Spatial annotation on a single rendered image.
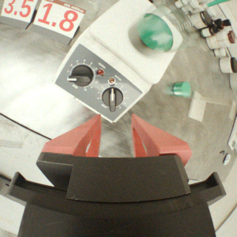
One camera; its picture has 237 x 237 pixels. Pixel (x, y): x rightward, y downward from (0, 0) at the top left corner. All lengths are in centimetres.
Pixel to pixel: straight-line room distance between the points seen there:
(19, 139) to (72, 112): 12
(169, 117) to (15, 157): 37
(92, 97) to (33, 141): 15
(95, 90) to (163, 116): 19
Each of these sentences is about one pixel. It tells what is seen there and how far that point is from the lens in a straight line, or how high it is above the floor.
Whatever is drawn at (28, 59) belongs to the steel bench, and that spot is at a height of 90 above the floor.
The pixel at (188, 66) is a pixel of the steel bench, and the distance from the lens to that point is 39.
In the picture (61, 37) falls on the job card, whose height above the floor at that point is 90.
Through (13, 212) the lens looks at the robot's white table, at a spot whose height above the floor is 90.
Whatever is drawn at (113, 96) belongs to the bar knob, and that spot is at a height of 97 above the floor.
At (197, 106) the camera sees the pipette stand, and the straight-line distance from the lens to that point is 41.
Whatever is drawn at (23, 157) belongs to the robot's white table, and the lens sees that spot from 28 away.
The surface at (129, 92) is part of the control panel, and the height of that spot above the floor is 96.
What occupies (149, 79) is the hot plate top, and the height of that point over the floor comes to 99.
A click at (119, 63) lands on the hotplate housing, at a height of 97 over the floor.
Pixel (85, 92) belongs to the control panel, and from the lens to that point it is 19.
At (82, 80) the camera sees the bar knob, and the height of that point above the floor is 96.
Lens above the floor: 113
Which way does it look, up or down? 66 degrees down
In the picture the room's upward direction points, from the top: 121 degrees clockwise
